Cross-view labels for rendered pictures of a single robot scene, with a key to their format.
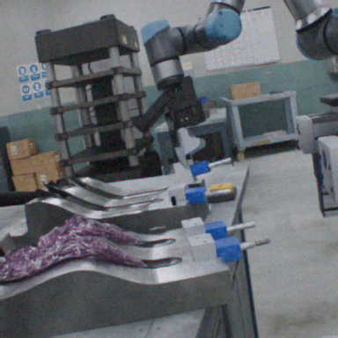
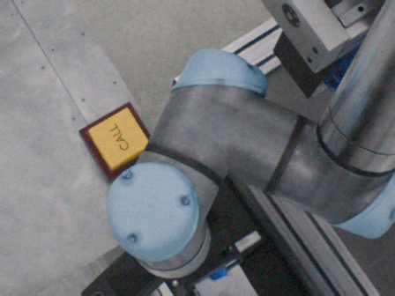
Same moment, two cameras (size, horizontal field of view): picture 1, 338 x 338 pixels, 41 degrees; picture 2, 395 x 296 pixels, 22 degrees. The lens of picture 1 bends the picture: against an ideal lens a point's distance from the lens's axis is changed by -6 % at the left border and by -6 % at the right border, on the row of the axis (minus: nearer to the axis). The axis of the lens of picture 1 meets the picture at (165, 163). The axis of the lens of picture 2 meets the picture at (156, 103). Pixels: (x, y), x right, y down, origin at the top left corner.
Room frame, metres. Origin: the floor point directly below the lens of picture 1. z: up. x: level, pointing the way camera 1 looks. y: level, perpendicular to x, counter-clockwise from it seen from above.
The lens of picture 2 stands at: (1.09, 0.10, 2.10)
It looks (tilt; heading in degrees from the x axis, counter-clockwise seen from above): 74 degrees down; 305
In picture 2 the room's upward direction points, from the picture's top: 10 degrees clockwise
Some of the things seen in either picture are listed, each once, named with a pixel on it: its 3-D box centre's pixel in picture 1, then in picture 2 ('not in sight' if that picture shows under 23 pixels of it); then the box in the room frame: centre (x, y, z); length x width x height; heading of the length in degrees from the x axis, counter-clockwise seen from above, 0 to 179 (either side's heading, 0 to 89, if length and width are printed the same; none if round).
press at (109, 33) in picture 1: (106, 112); not in sight; (5.68, 0.59, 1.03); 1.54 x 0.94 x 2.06; 171
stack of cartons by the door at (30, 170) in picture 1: (35, 163); not in sight; (7.55, 2.12, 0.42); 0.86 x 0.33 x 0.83; 81
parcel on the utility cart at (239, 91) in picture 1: (246, 92); not in sight; (6.85, -1.34, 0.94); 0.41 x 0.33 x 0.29; 89
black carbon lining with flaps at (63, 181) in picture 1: (97, 192); not in sight; (1.10, 0.17, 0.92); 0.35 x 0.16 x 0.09; 76
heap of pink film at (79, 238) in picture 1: (67, 244); not in sight; (0.76, 0.19, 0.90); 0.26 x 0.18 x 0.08; 93
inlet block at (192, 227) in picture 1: (220, 231); not in sight; (0.82, -0.08, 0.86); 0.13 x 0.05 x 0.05; 93
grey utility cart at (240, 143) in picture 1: (261, 122); not in sight; (6.81, -1.50, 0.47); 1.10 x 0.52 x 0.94; 89
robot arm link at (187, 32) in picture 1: (199, 37); (224, 124); (1.17, -0.14, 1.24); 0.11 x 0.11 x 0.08; 19
